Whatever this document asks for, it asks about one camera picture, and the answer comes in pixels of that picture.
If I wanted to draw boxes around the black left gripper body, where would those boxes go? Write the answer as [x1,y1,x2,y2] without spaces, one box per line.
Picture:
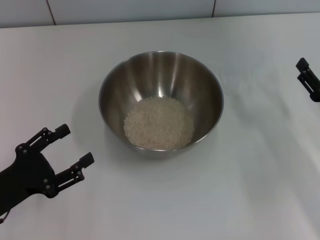
[0,144,57,216]

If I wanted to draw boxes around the white rice grains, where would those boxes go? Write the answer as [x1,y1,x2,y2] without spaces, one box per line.
[123,96,195,151]

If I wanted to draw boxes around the stainless steel mixing bowl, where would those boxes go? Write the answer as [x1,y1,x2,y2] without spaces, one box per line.
[98,50,225,160]

